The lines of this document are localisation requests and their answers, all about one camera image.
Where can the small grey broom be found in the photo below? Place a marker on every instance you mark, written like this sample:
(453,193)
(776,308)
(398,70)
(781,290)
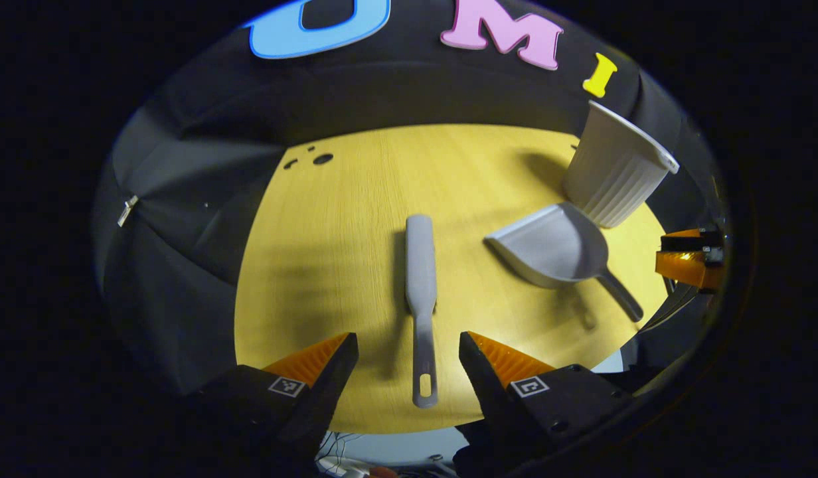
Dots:
(421,265)

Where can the white ribbed garbage bin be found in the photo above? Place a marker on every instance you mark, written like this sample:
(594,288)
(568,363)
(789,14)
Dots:
(615,172)

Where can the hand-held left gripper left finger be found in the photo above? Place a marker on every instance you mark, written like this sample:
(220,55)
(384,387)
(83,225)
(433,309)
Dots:
(329,388)

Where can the grey dustpan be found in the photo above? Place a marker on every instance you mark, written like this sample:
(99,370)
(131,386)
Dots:
(555,249)

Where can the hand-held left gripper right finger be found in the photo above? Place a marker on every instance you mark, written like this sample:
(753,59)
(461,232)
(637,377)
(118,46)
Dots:
(485,388)

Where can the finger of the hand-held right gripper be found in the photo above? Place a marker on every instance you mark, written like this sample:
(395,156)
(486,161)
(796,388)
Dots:
(688,269)
(691,240)

